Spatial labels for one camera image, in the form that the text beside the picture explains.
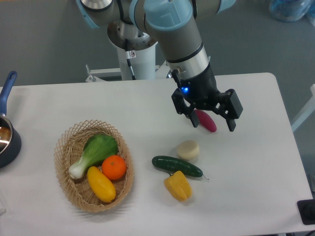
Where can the yellow bell pepper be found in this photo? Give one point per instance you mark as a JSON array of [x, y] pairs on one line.
[[178, 186]]

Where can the magenta sweet potato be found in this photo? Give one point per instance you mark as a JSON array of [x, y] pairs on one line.
[[206, 121]]

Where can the green bok choy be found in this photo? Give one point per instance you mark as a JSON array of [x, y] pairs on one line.
[[96, 150]]

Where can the yellow mango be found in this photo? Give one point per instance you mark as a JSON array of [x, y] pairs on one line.
[[102, 187]]

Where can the dark blue saucepan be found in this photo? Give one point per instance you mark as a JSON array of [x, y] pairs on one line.
[[10, 140]]

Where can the clear blue plastic container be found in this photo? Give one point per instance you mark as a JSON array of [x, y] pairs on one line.
[[289, 10]]

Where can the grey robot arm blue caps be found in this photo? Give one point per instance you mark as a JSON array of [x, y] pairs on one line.
[[134, 25]]

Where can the dark green cucumber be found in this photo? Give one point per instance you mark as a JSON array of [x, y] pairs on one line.
[[172, 164]]

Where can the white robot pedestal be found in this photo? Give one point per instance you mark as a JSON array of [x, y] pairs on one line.
[[136, 54]]

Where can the black device at table edge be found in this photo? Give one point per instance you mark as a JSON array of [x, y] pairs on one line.
[[307, 211]]

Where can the woven wicker basket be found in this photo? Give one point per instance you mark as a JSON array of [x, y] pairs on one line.
[[68, 150]]

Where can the orange fruit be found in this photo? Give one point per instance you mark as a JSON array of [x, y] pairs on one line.
[[113, 167]]

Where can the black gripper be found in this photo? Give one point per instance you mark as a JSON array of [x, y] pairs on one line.
[[201, 93]]

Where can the white metal frame right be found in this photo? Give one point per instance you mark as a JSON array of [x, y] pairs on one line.
[[305, 112]]

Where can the beige round potato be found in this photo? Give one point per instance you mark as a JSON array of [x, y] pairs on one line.
[[188, 150]]

